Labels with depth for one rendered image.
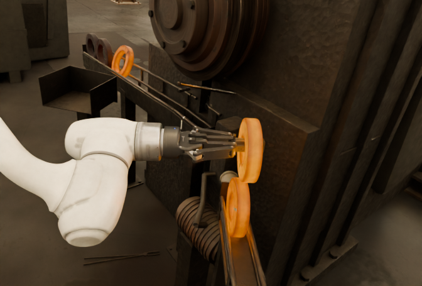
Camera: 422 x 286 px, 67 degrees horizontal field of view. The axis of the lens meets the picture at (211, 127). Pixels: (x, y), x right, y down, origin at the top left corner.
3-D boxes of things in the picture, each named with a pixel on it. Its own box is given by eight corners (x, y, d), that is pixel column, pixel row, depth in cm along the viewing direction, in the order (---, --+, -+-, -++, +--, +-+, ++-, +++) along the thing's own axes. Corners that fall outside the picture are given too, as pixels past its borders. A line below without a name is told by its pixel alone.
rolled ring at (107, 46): (105, 39, 176) (111, 39, 178) (93, 37, 190) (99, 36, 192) (109, 73, 183) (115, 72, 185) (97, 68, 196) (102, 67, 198)
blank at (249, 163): (255, 107, 80) (242, 107, 80) (267, 138, 66) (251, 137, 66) (247, 159, 87) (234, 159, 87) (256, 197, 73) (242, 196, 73)
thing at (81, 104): (81, 180, 192) (69, 65, 157) (120, 193, 186) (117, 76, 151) (57, 202, 174) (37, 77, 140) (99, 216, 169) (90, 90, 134)
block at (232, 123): (228, 168, 124) (238, 113, 113) (242, 180, 119) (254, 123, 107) (206, 176, 118) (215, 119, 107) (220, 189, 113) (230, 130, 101)
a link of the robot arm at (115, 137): (142, 139, 81) (135, 183, 72) (80, 137, 80) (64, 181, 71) (139, 109, 73) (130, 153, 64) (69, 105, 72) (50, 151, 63)
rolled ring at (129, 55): (117, 41, 179) (123, 43, 181) (107, 73, 182) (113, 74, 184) (132, 48, 166) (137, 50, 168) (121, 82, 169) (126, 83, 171)
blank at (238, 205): (235, 231, 92) (224, 230, 91) (238, 176, 94) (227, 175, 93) (248, 244, 77) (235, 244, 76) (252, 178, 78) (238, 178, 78)
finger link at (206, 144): (188, 136, 73) (188, 139, 72) (237, 139, 74) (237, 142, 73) (188, 151, 75) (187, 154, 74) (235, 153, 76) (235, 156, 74)
